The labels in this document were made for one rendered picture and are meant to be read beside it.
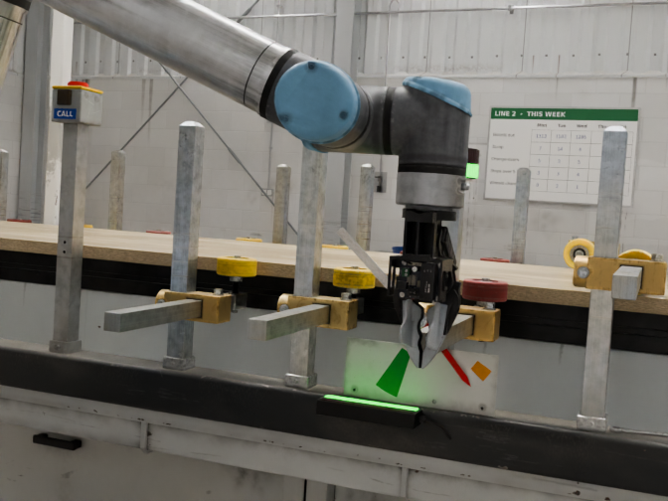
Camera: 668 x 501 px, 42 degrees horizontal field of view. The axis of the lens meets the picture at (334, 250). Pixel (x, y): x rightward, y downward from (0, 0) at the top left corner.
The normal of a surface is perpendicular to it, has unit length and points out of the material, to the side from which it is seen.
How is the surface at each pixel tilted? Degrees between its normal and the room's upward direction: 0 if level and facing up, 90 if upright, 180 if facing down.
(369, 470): 90
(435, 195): 90
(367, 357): 90
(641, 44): 90
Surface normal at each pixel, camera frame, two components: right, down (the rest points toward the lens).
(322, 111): -0.14, 0.07
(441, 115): 0.07, 0.05
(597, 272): -0.36, 0.03
